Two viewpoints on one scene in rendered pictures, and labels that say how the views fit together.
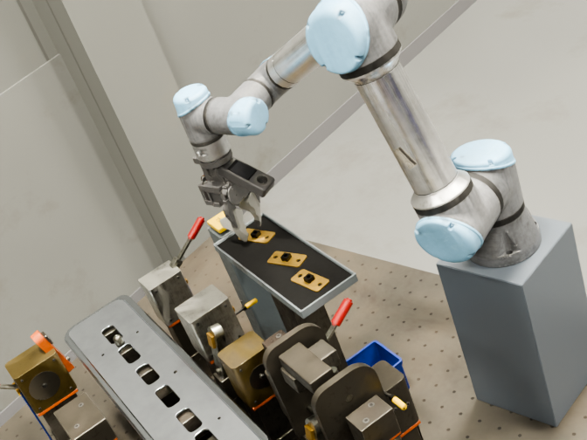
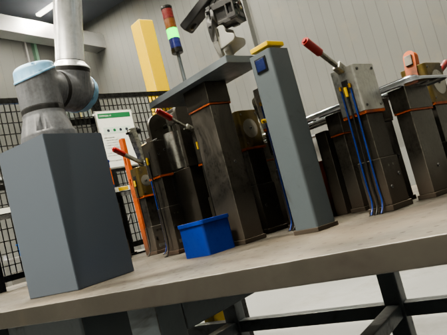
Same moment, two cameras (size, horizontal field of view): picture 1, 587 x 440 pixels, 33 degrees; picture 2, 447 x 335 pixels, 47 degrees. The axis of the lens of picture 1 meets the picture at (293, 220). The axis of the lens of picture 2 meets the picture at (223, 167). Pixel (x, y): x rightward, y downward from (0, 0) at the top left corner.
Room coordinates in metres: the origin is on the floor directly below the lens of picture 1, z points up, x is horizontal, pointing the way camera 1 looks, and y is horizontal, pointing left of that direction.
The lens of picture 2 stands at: (3.05, -0.43, 0.80)
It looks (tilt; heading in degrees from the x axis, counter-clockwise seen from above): 5 degrees up; 160
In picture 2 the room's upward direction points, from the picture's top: 15 degrees counter-clockwise
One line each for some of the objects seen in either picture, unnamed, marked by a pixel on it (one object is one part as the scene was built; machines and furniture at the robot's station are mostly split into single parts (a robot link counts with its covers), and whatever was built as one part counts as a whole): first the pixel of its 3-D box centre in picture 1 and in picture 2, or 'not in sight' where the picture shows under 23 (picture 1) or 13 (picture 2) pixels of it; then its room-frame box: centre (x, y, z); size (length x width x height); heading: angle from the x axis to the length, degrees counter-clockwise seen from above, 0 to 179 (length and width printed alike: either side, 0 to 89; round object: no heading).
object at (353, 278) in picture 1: (281, 261); (203, 84); (1.73, 0.05, 1.16); 0.37 x 0.14 x 0.02; 21
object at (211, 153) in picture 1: (210, 147); not in sight; (1.86, 0.10, 1.40); 0.08 x 0.08 x 0.05
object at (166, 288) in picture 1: (191, 327); (368, 139); (2.00, 0.33, 0.88); 0.12 x 0.07 x 0.36; 111
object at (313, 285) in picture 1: (309, 278); not in sight; (1.62, 0.01, 1.17); 0.08 x 0.04 x 0.01; 31
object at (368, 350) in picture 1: (377, 374); (206, 236); (1.75, -0.05, 0.75); 0.11 x 0.10 x 0.09; 21
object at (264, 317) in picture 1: (257, 296); (292, 140); (1.97, 0.15, 0.92); 0.08 x 0.08 x 0.44; 21
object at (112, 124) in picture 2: not in sight; (118, 138); (0.41, 0.00, 1.30); 0.23 x 0.02 x 0.31; 111
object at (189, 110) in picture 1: (198, 113); not in sight; (1.86, 0.10, 1.48); 0.09 x 0.08 x 0.11; 46
